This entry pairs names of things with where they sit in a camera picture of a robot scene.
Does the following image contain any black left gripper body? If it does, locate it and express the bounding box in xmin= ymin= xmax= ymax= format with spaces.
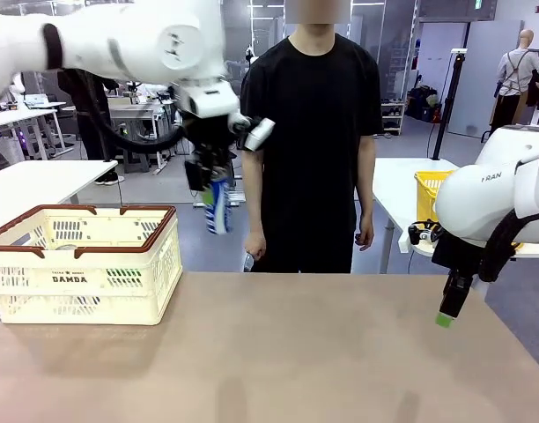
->
xmin=183 ymin=115 xmax=238 ymax=155

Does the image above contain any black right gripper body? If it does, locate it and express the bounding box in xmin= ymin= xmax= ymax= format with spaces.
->
xmin=432 ymin=233 xmax=482 ymax=292

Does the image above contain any blue Sweat drink can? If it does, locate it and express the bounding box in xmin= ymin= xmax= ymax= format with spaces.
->
xmin=203 ymin=175 xmax=233 ymax=237

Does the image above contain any person's left forearm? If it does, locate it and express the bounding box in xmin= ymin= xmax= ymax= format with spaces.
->
xmin=357 ymin=171 xmax=376 ymax=218

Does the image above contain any person's right forearm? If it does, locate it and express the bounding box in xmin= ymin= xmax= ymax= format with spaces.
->
xmin=241 ymin=184 xmax=265 ymax=234

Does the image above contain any cream basket brown rim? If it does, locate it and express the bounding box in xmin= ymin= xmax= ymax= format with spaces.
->
xmin=0 ymin=204 xmax=184 ymax=327

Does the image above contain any person's right hand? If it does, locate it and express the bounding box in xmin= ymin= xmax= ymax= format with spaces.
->
xmin=243 ymin=231 xmax=267 ymax=264

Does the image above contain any person's left hand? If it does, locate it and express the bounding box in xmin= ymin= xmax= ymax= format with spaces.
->
xmin=355 ymin=214 xmax=375 ymax=251

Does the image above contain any grey step stool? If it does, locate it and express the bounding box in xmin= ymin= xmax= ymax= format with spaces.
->
xmin=123 ymin=149 xmax=151 ymax=174

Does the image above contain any white background desk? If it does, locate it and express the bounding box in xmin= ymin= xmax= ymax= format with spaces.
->
xmin=107 ymin=96 xmax=182 ymax=175
xmin=0 ymin=101 xmax=75 ymax=160

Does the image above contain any person in black t-shirt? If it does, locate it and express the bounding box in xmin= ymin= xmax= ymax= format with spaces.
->
xmin=239 ymin=0 xmax=384 ymax=274

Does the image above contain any white rounded-corner table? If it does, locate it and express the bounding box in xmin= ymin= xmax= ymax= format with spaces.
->
xmin=373 ymin=157 xmax=539 ymax=274

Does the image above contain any man in black clothes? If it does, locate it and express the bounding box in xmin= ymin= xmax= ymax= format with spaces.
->
xmin=57 ymin=72 xmax=121 ymax=186

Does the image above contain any black stand white top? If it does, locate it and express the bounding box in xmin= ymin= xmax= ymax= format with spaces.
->
xmin=431 ymin=48 xmax=469 ymax=162

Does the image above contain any white rectangular table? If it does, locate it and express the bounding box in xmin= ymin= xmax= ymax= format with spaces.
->
xmin=0 ymin=160 xmax=120 ymax=217

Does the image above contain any white shoe rack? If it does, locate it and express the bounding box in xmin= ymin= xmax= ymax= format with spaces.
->
xmin=380 ymin=97 xmax=406 ymax=137

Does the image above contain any black bags pile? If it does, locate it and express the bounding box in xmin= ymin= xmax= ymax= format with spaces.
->
xmin=405 ymin=85 xmax=442 ymax=123

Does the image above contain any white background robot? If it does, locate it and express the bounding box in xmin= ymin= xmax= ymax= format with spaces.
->
xmin=9 ymin=72 xmax=28 ymax=96

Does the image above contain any mannequin with grey apron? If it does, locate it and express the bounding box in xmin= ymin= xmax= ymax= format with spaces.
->
xmin=489 ymin=29 xmax=539 ymax=133

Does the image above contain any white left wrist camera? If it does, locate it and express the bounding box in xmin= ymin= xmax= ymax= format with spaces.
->
xmin=241 ymin=116 xmax=277 ymax=152

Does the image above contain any black left arm hose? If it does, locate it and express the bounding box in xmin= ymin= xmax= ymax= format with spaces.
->
xmin=86 ymin=70 xmax=196 ymax=154

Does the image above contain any thin black cable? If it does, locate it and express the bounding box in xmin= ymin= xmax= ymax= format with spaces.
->
xmin=114 ymin=163 xmax=126 ymax=209

